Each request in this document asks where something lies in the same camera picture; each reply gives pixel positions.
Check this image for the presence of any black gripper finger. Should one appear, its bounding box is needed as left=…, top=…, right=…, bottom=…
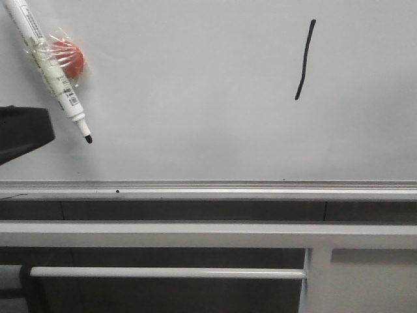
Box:
left=1, top=106, right=54, bottom=165

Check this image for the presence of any white whiteboard marker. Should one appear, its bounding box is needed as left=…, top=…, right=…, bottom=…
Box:
left=1, top=1, right=93, bottom=144

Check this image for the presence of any red round magnet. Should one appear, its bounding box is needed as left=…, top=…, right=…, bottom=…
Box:
left=50, top=40, right=85, bottom=80

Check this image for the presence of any whiteboard with aluminium tray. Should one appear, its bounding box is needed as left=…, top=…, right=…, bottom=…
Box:
left=1, top=1, right=416, bottom=200

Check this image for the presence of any white horizontal rod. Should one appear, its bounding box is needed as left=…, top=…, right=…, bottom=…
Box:
left=30, top=267, right=307, bottom=280

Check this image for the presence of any black written stroke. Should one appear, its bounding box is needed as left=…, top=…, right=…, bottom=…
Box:
left=295, top=19, right=317, bottom=100

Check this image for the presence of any white metal stand frame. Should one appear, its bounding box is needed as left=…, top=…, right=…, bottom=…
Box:
left=1, top=220, right=416, bottom=312

